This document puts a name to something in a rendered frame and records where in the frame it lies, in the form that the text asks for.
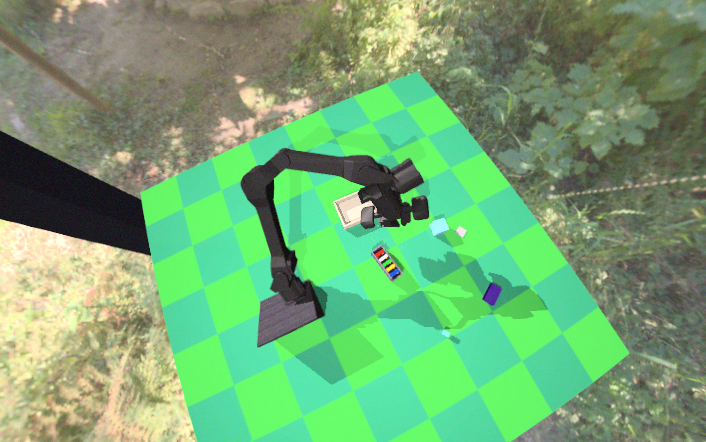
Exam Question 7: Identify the cream shallow tray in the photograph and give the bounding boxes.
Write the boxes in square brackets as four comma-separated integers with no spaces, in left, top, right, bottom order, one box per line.
[333,191,374,230]

